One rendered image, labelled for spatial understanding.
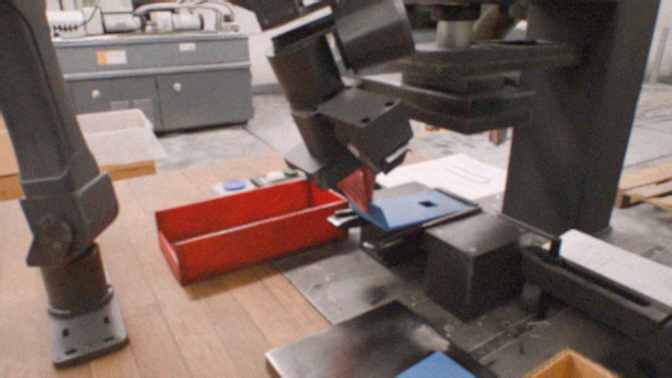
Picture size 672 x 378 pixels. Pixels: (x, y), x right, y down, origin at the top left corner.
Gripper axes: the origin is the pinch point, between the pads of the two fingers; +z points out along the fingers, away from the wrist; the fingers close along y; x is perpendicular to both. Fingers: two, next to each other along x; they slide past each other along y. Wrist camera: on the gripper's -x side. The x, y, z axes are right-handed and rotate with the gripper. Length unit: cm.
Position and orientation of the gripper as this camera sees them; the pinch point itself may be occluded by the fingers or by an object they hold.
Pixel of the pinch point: (363, 204)
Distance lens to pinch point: 51.1
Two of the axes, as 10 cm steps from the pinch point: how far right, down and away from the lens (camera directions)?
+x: -5.4, -3.2, 7.8
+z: 3.5, 7.6, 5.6
